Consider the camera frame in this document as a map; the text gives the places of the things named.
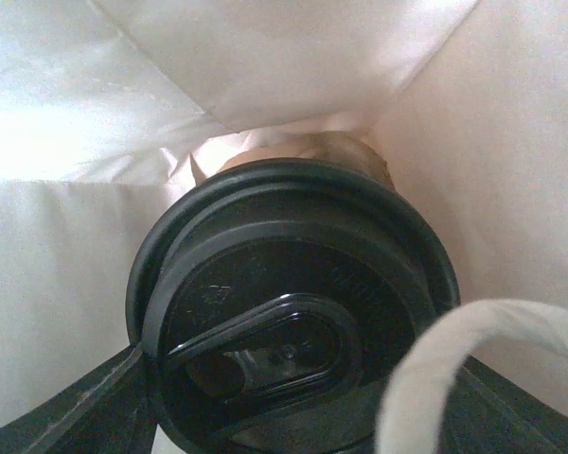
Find brown pulp cup carrier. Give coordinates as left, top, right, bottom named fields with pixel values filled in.
left=218, top=131, right=396, bottom=191

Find brown paper bag white handles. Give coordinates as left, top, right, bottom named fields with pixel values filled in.
left=0, top=1, right=568, bottom=427

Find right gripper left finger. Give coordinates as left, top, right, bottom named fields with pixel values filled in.
left=0, top=345, right=157, bottom=453

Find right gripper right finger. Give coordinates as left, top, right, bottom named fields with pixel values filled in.
left=437, top=357, right=568, bottom=453

